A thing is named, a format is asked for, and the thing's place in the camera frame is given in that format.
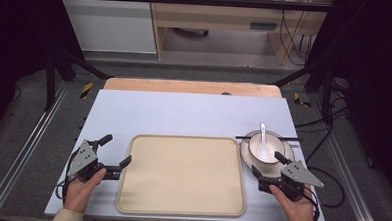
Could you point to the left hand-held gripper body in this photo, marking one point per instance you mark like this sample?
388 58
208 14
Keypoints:
84 159

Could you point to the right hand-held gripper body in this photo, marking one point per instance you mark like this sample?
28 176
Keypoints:
298 173

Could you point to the white plate with dark rim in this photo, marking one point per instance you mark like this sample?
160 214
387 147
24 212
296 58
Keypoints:
245 156

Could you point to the person's left hand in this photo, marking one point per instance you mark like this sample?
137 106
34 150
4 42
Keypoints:
78 195

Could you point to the person's right hand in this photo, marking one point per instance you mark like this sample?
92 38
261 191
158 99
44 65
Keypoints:
298 211

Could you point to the white ceramic spoon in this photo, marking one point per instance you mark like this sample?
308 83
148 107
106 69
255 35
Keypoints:
264 153

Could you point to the black chopstick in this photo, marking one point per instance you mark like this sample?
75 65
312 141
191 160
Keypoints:
241 138
291 138

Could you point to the white bowl with dark rim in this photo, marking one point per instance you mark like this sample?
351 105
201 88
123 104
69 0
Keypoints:
254 146

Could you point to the yellow black floor tape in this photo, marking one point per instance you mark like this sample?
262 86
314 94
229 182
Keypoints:
299 100
86 90

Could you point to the beige rectangular tray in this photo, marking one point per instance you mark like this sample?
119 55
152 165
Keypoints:
181 176

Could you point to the black metal stand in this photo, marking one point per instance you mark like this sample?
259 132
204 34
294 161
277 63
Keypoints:
327 96
50 80

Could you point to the wooden table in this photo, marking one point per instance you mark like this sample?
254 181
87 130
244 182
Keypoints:
185 87

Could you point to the white cabinet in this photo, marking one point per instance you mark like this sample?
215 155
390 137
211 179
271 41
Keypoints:
111 26

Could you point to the black curtain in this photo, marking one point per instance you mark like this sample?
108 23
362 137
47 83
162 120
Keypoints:
17 32
376 65

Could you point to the grey desk label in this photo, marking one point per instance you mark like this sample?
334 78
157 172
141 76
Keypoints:
263 26

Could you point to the light wooden desk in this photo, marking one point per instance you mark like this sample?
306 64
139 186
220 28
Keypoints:
221 18

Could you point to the aluminium floor rail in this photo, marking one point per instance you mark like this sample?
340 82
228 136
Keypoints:
348 170
22 149

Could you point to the black horizontal frame bar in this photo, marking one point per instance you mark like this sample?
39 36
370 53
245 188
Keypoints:
188 0

